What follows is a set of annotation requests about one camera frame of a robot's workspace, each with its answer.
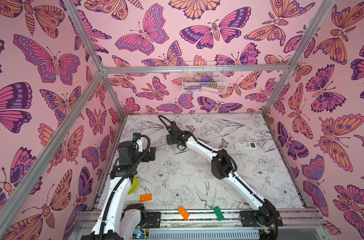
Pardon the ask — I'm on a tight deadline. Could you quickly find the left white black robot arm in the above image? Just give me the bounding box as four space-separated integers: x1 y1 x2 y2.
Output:
81 133 156 240

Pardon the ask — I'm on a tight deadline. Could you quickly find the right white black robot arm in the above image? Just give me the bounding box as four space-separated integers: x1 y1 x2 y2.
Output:
158 115 283 240

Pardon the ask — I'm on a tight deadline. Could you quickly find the lime green bowl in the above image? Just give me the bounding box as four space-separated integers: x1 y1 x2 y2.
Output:
128 177 138 195

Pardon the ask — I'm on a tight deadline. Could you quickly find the orange lego brick left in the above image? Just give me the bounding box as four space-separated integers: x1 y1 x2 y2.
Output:
140 194 153 202

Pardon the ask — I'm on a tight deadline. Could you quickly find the purple object in basket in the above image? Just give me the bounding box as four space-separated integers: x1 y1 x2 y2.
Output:
200 76 214 84

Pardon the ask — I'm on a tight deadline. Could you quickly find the small green circuit board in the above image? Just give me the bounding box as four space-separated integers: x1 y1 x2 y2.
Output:
132 231 149 240

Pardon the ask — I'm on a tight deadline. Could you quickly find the green lego brick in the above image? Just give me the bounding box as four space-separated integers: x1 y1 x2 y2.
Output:
213 206 225 222

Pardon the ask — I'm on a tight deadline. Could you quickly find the white wire basket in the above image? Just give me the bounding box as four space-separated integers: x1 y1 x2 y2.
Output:
181 62 228 95

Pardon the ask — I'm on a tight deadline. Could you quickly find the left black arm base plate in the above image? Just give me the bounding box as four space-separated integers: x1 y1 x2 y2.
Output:
144 212 161 229

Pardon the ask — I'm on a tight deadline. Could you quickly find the orange lego brick on rail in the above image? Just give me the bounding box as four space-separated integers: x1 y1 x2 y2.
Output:
178 206 190 221

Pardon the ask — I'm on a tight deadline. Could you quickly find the white slotted cable duct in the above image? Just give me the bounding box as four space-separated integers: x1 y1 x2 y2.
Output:
148 230 260 240

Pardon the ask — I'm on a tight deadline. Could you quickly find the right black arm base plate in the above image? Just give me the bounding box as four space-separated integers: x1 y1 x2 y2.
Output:
239 210 283 228

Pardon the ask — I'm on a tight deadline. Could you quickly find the aluminium front rail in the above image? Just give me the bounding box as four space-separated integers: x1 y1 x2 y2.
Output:
75 208 324 231

